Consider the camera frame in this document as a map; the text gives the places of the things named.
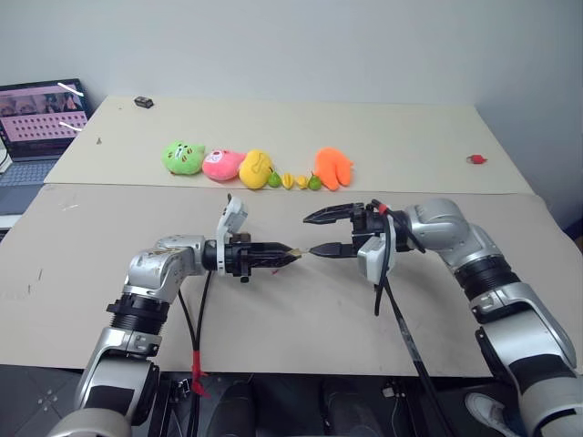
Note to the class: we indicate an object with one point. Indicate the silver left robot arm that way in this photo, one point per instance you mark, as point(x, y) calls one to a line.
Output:
point(150, 268)

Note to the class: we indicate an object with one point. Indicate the white shoe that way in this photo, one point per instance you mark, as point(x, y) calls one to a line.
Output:
point(489, 409)

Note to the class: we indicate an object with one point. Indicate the dark rounded shape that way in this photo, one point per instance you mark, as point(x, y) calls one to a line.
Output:
point(350, 407)
point(230, 407)

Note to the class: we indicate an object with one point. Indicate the beige cardboard sheet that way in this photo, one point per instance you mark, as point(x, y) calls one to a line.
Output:
point(291, 314)
point(296, 132)

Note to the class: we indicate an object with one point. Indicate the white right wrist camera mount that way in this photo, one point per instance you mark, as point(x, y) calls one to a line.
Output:
point(372, 259)

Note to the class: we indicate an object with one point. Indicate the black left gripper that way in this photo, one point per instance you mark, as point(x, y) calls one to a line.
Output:
point(238, 260)

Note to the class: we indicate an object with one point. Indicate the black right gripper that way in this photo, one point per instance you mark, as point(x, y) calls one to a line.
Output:
point(368, 224)

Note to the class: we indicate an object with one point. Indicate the orange plush toy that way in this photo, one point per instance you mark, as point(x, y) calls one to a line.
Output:
point(334, 167)

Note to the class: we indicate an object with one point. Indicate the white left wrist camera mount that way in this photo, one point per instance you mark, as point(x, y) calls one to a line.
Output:
point(231, 218)

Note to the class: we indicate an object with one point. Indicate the brass padlock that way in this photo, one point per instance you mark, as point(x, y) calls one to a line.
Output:
point(297, 252)

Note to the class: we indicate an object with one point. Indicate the small black box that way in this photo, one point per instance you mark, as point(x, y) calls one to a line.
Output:
point(143, 101)

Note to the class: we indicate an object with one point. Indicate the green plush toy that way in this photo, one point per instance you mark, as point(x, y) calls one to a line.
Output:
point(182, 158)

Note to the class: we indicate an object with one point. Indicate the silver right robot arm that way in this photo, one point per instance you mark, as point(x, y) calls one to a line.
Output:
point(510, 314)

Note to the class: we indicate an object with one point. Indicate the pink plush toy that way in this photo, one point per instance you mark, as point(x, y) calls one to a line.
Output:
point(221, 165)

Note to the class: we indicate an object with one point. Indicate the small red padlock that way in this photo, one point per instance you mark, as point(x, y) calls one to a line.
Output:
point(476, 159)

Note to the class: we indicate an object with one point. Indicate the yellow plush toy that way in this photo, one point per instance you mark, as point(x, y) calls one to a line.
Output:
point(255, 169)

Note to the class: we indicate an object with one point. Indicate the small green pear toy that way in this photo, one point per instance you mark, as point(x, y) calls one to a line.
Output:
point(314, 182)
point(274, 179)

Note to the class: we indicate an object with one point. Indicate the open laptop computer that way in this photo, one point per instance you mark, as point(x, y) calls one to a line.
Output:
point(36, 132)

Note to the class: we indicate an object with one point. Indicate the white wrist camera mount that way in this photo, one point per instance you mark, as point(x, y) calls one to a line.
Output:
point(231, 218)
point(372, 259)

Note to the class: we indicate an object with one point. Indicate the small yellow starfruit toy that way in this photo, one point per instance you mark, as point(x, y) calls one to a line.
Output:
point(301, 182)
point(287, 180)

